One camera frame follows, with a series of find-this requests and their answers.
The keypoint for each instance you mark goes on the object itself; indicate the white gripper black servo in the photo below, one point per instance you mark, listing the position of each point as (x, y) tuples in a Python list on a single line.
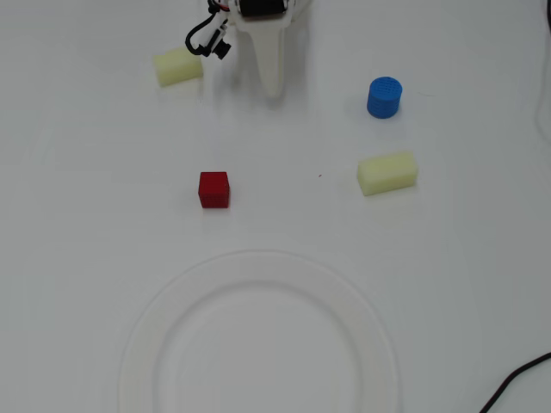
[(263, 36)]

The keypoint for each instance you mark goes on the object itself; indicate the red cube block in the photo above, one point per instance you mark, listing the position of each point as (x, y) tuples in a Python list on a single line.
[(214, 191)]

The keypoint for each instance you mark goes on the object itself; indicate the pale yellow foam block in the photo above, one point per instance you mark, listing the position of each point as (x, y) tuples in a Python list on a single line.
[(387, 173), (174, 69)]

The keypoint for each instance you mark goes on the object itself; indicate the blue cylinder block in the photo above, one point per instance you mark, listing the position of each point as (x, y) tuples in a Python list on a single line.
[(384, 99)]

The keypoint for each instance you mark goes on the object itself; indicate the white round plate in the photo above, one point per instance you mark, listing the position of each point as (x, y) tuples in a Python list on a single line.
[(258, 344)]

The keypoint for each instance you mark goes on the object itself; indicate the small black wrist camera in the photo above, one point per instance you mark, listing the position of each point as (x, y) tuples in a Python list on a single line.
[(220, 49)]

